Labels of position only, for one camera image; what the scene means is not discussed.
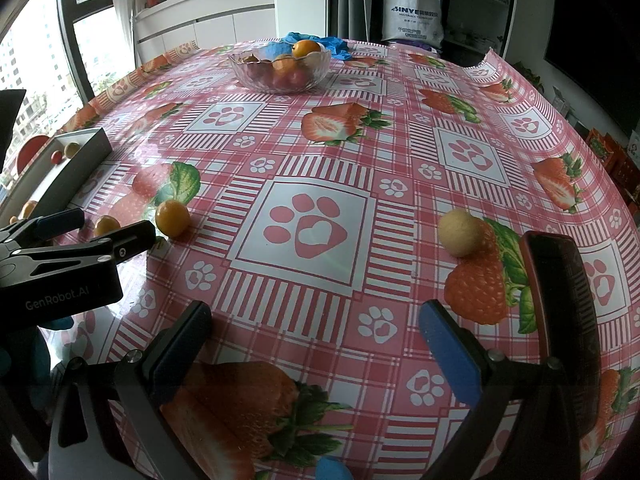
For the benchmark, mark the pink stool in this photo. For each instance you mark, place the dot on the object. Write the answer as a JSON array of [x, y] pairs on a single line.
[[422, 46]]

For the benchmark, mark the white cabinet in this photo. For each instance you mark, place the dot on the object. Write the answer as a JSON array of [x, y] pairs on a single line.
[[200, 25]]

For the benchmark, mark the grey curtain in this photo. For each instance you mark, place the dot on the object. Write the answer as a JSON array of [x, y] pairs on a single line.
[[352, 0]]

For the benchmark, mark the person's blue trousers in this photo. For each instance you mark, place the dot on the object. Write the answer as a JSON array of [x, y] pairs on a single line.
[[47, 352]]

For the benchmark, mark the heap of tomatoes and kumquats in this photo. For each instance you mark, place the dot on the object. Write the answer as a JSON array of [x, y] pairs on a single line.
[[290, 72]]

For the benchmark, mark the green-brown small tomato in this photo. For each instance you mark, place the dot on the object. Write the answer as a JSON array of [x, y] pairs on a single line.
[[71, 149]]

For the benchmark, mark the orange cardboard boxes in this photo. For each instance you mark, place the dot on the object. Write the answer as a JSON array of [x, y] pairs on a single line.
[[617, 160]]

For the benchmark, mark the clear glass bowl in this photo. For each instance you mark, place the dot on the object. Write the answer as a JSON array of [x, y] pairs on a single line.
[[250, 75]]

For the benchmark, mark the large orange kumquat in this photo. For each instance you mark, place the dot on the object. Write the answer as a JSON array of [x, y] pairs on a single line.
[[172, 218]]

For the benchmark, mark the white printed bag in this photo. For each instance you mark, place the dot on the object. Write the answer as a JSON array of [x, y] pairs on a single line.
[[412, 15]]

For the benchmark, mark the high-rise buildings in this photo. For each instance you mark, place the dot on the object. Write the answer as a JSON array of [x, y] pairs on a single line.
[[25, 60]]

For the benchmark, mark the small orange kumquat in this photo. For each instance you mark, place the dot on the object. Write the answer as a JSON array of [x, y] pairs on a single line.
[[106, 223]]

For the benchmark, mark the black window frame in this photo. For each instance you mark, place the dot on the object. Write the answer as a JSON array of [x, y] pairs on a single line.
[[75, 35]]

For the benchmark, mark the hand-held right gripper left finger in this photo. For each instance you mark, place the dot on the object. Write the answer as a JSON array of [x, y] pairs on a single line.
[[167, 367]]

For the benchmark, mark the black screen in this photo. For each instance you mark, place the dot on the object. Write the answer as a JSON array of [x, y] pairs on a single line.
[[595, 35]]

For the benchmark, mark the pale yellow round fruit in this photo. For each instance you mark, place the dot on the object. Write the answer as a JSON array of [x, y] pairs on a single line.
[[461, 233]]

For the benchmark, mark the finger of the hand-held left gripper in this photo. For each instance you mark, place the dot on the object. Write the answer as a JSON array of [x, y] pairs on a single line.
[[135, 235], [60, 219]]

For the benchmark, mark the red round chair back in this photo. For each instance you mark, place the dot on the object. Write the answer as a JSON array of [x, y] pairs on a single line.
[[30, 147]]

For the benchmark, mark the pink strawberry paw tablecloth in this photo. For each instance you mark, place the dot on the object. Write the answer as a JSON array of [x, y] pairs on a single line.
[[400, 170]]

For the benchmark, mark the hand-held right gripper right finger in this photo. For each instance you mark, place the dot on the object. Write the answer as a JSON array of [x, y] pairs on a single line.
[[447, 350]]

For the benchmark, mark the grey rectangular tray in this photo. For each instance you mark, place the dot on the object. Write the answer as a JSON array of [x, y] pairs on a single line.
[[80, 157]]

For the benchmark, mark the dark shelf with dishes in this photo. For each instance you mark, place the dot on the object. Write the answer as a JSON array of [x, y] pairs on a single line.
[[480, 5]]

